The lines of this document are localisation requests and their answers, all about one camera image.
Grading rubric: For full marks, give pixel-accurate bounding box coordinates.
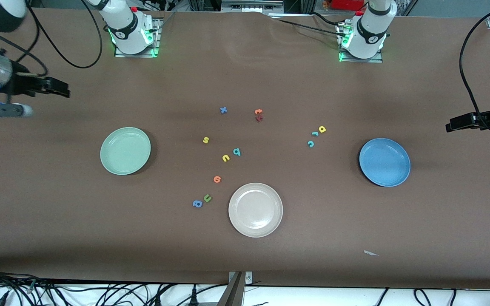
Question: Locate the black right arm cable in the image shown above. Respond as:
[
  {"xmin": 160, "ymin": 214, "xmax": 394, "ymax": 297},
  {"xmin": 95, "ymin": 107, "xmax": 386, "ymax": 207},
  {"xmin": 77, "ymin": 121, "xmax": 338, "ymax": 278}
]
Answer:
[{"xmin": 0, "ymin": 0, "xmax": 103, "ymax": 77}]

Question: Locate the beige plate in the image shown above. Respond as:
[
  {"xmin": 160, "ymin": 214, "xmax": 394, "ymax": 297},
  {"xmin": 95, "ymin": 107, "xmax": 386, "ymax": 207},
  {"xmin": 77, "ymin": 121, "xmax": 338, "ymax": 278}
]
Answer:
[{"xmin": 228, "ymin": 182, "xmax": 284, "ymax": 238}]

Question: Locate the red box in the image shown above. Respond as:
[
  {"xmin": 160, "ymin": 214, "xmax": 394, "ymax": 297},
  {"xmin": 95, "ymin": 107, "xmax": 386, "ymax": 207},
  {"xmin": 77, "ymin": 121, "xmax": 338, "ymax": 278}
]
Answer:
[{"xmin": 329, "ymin": 0, "xmax": 367, "ymax": 11}]

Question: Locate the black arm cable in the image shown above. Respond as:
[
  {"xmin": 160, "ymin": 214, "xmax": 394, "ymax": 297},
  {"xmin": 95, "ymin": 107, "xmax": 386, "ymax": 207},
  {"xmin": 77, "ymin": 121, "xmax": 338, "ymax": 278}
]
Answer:
[
  {"xmin": 459, "ymin": 0, "xmax": 490, "ymax": 136},
  {"xmin": 0, "ymin": 0, "xmax": 103, "ymax": 77}
]

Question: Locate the black base cable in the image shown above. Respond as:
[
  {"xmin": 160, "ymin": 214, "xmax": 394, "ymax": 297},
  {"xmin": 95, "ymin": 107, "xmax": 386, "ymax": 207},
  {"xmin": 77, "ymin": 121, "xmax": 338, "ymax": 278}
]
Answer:
[
  {"xmin": 311, "ymin": 12, "xmax": 348, "ymax": 26},
  {"xmin": 277, "ymin": 16, "xmax": 350, "ymax": 37}
]

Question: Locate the green plate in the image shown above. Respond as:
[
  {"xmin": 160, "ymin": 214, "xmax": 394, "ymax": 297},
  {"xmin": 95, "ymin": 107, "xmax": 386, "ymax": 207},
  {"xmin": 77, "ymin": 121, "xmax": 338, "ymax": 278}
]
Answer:
[{"xmin": 100, "ymin": 127, "xmax": 151, "ymax": 176}]

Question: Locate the grey metal bracket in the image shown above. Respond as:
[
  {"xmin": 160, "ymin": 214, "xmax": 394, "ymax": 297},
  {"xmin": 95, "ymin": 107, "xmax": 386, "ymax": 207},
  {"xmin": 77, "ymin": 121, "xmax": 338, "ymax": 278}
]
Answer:
[{"xmin": 217, "ymin": 271, "xmax": 253, "ymax": 306}]

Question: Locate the blue plate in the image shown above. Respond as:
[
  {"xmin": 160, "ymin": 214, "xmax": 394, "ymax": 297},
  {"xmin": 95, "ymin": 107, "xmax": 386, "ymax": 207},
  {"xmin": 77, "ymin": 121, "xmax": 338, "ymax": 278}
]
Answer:
[{"xmin": 359, "ymin": 138, "xmax": 411, "ymax": 187}]

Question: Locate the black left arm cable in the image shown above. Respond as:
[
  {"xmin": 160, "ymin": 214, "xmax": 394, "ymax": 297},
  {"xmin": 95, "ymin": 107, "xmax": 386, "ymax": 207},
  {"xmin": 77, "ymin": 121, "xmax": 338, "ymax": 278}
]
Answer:
[{"xmin": 459, "ymin": 0, "xmax": 490, "ymax": 136}]

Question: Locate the grey power strip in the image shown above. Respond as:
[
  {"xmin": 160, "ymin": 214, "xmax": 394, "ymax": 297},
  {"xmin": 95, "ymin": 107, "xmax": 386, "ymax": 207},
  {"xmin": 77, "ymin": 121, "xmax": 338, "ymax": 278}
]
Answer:
[{"xmin": 221, "ymin": 0, "xmax": 285, "ymax": 13}]

